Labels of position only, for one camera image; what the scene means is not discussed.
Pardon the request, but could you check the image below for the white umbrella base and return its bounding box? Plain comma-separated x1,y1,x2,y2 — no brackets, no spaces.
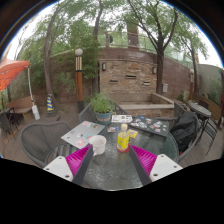
31,104,41,121

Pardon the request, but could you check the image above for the black backpack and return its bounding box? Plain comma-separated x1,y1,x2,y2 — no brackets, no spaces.
169,110,201,154

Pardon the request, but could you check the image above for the colourful printed card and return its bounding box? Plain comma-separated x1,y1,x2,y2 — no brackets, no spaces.
107,125,120,133

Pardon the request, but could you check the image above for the yellow card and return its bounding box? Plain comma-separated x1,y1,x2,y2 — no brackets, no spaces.
127,129,139,139

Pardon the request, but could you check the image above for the blue yellow striped cone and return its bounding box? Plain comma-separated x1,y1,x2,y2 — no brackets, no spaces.
45,93,55,117

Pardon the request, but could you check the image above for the black folding chair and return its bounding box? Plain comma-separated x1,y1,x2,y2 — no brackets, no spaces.
0,108,19,138

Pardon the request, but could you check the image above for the silver laptop with stickers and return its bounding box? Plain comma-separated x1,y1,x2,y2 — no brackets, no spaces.
60,120,106,150

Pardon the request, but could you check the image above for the orange patio umbrella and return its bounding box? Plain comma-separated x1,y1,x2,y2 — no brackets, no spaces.
0,58,31,93

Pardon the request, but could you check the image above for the white mug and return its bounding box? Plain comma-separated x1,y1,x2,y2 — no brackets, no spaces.
88,134,108,157

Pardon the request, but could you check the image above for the globe-topped striped lamp post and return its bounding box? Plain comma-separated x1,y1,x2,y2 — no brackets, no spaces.
74,48,85,113

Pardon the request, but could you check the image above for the green plant in teal pot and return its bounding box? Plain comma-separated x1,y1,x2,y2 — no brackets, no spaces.
89,93,114,125

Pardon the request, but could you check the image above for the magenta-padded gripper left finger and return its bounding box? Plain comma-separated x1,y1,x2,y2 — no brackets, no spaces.
43,144,94,186

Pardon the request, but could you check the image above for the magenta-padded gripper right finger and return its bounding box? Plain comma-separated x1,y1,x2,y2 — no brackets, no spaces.
128,144,184,186

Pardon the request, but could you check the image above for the wooden bench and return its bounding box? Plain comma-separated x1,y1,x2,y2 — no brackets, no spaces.
6,95,36,123

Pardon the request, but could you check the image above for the yellow-labelled clear drink bottle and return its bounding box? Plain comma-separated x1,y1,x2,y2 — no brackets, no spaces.
116,123,130,153

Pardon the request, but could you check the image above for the dark round side table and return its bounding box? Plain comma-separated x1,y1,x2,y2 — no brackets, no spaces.
187,100,213,120

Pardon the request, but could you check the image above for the grey mesh chair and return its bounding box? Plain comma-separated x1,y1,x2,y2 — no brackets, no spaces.
78,103,129,124
154,111,203,163
19,120,73,168

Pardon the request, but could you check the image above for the white printed booklet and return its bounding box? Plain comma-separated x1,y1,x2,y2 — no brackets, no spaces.
110,114,133,124

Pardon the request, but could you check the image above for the tall green tree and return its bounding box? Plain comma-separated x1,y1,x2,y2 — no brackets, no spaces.
126,0,188,96
23,0,98,114

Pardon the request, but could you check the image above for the black metal chair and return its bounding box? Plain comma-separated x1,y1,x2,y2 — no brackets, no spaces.
173,101,188,117
199,114,224,156

